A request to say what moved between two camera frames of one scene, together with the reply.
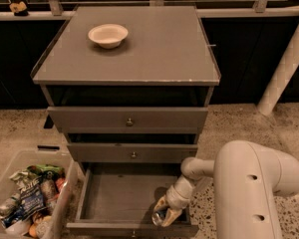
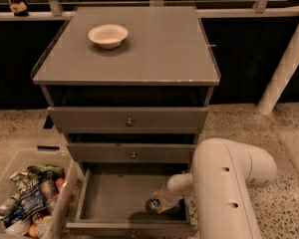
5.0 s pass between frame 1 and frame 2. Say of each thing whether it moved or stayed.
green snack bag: stayed
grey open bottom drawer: stayed
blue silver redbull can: moved
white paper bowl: stayed
